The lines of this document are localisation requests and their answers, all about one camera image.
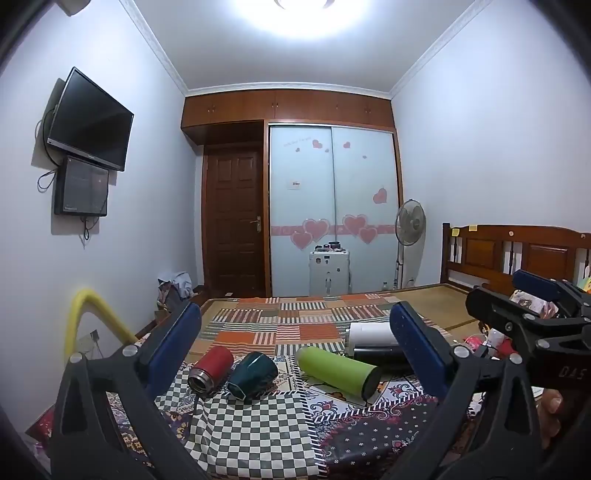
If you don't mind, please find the wooden bed headboard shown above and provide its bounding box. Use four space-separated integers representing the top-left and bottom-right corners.
441 223 591 296

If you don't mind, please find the red insulated cup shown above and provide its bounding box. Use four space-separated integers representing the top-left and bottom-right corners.
188 345 235 394

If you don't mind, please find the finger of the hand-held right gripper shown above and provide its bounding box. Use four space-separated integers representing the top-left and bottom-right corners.
465 286 548 354
512 269 591 320

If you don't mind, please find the round ceiling light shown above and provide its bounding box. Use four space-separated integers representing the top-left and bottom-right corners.
272 0 386 40

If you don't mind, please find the patchwork striped blanket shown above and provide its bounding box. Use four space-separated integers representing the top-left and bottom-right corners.
185 292 455 358

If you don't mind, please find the wooden overhead cabinet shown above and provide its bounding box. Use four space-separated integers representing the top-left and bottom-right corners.
182 90 394 145

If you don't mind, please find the yellow foam tube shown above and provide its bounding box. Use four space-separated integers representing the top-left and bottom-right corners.
65 288 139 358

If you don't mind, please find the black cup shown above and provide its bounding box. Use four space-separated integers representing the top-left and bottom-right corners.
351 346 411 371

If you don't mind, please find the white standing fan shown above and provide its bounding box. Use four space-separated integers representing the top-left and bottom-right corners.
394 199 427 289

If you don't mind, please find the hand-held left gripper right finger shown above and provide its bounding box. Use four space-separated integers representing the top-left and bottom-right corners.
385 301 557 480

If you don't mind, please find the frosted sliding wardrobe door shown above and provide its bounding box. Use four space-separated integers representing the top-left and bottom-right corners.
331 126 400 292
270 124 334 297

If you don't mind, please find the white box appliance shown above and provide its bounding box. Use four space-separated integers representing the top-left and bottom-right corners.
308 244 351 296

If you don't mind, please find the green white checkered cloth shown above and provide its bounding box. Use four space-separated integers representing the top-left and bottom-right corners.
151 369 326 477

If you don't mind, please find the lime green insulated cup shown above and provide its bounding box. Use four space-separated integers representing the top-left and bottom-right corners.
295 346 382 401

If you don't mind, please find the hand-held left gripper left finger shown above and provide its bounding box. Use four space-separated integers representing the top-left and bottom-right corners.
50 301 218 480

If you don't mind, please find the dark green cup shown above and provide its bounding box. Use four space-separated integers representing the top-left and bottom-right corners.
226 352 279 401

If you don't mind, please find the wall-mounted black television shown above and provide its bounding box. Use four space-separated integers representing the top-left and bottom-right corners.
47 67 134 172

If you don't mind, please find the red white small packet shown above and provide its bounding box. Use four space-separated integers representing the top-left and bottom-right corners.
464 333 492 354

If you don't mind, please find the pink snack packet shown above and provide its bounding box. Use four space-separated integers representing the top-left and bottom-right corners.
510 288 561 320

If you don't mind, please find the wall power outlet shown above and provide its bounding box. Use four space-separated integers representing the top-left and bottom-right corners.
75 329 103 357

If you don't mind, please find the floral patterned bedsheet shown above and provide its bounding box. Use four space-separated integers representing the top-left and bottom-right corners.
28 353 481 480

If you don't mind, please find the person's right hand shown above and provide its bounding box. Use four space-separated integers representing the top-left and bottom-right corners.
538 387 567 450

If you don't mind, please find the black wall speaker box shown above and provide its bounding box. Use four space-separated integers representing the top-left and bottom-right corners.
54 155 110 217

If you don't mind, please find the pile of clothes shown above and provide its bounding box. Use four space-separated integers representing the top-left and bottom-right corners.
156 271 195 303

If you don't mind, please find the brown wooden door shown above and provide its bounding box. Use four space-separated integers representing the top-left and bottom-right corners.
202 147 267 297

